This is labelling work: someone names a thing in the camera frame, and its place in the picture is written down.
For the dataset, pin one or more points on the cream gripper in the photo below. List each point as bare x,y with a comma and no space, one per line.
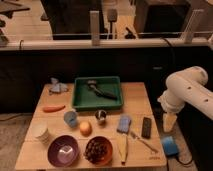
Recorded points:
169,120

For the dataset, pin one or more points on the dark grape bunch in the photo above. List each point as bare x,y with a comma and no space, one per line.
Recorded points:
95,151

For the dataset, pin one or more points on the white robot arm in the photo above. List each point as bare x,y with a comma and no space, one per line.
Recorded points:
185,86

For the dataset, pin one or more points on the black remote block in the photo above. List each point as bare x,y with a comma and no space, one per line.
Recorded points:
146,127

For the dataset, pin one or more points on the blue object on floor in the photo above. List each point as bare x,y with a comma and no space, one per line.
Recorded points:
169,146

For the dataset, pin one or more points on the metal fork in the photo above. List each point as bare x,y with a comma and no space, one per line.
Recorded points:
134,136

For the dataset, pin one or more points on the blue sponge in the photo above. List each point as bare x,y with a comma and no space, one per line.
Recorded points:
124,124

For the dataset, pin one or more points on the orange bowl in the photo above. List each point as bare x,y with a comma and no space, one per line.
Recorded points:
108,156

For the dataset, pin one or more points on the green plastic tray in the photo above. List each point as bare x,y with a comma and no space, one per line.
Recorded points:
93,93

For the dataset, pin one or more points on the yellow orange fruit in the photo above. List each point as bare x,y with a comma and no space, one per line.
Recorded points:
85,128

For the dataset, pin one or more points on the blue plastic cup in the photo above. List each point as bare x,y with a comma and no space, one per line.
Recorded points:
70,118

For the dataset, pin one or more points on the purple bowl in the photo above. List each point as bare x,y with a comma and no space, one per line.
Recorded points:
63,151

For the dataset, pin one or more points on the blue crumpled cloth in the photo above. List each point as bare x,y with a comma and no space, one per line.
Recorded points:
57,87

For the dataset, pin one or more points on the white paper cup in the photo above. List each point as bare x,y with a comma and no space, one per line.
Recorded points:
40,131

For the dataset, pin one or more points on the white post right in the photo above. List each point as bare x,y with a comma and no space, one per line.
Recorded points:
194,20

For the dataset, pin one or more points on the white post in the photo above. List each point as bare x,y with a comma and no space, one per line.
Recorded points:
194,20
94,28

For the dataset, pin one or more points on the black-handled brush in tray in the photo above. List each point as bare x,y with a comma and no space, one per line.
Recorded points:
92,85

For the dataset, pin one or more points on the white post left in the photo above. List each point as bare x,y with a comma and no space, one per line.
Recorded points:
94,28

